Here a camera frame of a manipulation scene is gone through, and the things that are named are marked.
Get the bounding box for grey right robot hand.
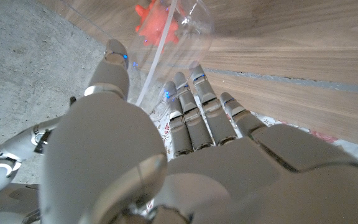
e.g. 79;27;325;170
0;114;65;224

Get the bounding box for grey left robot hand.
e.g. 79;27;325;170
39;39;358;224

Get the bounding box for clear plastic spray bottle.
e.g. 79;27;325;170
125;0;214;123

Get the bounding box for red spiky stress ball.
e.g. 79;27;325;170
134;0;180;48

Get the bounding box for floral backdrop cloth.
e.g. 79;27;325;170
152;102;358;175

